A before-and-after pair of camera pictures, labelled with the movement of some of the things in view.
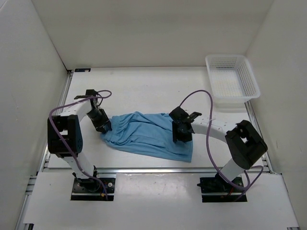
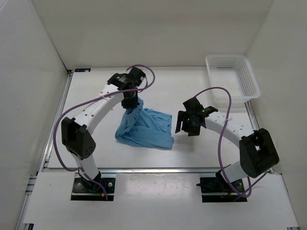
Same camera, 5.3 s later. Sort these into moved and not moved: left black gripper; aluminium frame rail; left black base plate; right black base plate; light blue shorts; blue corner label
Moved: light blue shorts; left black gripper
Not moved: left black base plate; right black base plate; blue corner label; aluminium frame rail
